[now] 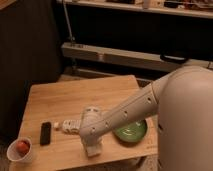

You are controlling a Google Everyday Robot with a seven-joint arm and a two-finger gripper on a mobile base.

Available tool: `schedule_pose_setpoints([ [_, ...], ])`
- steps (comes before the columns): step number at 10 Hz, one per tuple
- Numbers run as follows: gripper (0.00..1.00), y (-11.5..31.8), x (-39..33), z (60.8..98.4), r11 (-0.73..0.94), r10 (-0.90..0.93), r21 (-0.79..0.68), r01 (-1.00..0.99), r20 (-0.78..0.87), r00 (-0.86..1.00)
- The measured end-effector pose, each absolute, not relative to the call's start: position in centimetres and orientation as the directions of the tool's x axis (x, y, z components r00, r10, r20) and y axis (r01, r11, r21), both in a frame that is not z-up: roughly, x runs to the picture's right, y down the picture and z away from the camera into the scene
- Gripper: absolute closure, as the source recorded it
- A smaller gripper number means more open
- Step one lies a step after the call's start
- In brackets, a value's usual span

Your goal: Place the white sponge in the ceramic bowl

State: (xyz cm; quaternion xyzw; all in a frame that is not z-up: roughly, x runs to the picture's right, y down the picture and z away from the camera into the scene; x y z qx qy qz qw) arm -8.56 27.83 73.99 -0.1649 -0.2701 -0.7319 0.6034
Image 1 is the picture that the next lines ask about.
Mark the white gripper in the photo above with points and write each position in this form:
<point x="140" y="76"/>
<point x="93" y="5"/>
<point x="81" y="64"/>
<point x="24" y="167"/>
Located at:
<point x="92" y="144"/>

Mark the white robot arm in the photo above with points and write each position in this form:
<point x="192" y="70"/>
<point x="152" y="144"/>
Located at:
<point x="183" y="102"/>

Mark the white plastic bottle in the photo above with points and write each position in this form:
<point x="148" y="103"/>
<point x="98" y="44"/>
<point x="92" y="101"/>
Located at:
<point x="68" y="126"/>

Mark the wooden table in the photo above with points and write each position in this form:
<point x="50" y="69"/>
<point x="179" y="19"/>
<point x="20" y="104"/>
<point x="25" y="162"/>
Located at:
<point x="56" y="102"/>

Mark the black rectangular remote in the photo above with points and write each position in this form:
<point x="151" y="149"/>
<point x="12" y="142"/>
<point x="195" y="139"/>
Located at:
<point x="45" y="135"/>

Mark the red apple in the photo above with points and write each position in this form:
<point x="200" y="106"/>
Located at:
<point x="22" y="147"/>

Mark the white paper cup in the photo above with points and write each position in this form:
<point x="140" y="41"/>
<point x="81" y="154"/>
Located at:
<point x="14" y="156"/>

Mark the grey metal shelf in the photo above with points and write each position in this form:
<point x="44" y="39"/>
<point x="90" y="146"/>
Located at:
<point x="126" y="58"/>

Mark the metal pole stand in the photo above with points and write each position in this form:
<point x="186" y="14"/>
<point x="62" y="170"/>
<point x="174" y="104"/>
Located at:
<point x="71" y="37"/>

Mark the upper wooden shelf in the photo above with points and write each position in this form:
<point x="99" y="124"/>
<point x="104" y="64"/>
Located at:
<point x="128" y="7"/>

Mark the black handle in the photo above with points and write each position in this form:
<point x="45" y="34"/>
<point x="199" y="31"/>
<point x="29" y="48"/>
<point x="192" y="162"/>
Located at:
<point x="172" y="60"/>

